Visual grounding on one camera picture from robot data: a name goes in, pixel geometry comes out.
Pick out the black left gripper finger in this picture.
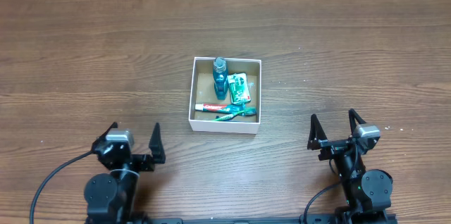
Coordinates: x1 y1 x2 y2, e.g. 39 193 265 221
149 123 166 164
98 122 118 141

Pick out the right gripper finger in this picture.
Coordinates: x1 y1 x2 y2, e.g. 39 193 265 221
307 114 328 150
348 108 366 132

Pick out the Colgate toothpaste tube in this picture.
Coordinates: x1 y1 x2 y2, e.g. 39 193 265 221
194 104 245 114

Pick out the green white toothbrush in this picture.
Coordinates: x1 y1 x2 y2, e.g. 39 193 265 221
214 108 257 121

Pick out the green soap packet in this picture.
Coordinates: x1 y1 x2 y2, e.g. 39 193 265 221
228 73 251 105

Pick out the teal mouthwash bottle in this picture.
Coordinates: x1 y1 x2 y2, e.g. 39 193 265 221
213 57 228 100

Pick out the blue disposable razor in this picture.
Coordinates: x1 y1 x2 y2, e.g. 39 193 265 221
214 115 247 122

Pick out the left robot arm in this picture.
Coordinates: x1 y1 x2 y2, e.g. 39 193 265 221
84 122 155 224

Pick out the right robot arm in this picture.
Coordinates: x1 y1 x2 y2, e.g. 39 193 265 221
150 108 397 224

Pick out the white cardboard box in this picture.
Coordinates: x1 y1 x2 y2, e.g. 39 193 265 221
188 57 261 135

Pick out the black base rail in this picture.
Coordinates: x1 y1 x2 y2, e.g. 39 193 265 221
144 213 338 224

